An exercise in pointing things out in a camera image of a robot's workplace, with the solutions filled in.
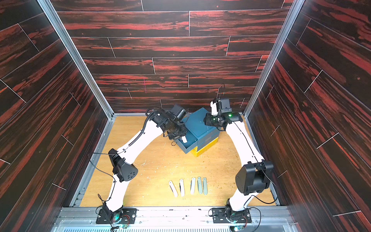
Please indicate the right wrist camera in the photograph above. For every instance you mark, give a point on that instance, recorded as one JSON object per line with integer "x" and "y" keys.
{"x": 220, "y": 106}

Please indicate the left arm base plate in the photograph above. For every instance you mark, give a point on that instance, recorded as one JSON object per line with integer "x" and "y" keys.
{"x": 123, "y": 216}

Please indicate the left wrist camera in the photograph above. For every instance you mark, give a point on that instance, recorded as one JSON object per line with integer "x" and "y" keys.
{"x": 178, "y": 111}

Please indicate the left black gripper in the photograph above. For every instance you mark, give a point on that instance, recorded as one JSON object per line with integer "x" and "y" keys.
{"x": 183, "y": 132}

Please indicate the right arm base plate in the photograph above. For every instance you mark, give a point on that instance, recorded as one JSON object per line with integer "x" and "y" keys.
{"x": 227, "y": 215}

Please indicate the teal yellow drawer cabinet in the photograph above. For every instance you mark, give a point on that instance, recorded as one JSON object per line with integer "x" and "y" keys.
{"x": 207, "y": 135}

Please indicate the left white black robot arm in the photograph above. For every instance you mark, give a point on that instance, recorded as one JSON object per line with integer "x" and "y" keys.
{"x": 122, "y": 159}

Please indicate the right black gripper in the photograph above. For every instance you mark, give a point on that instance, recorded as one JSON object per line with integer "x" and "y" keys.
{"x": 210, "y": 120}

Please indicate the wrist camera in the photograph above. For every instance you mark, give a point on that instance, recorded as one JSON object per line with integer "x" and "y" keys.
{"x": 220, "y": 106}
{"x": 178, "y": 111}

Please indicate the aluminium front rail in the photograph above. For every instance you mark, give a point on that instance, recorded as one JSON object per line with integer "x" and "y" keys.
{"x": 178, "y": 219}

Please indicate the teal top drawer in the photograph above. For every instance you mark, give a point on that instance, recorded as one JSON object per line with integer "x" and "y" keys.
{"x": 191, "y": 142}

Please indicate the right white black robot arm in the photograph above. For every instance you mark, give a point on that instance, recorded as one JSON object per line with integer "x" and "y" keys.
{"x": 255, "y": 174}

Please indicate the green fruit knife middle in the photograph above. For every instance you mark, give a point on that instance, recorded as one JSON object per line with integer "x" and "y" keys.
{"x": 200, "y": 185}

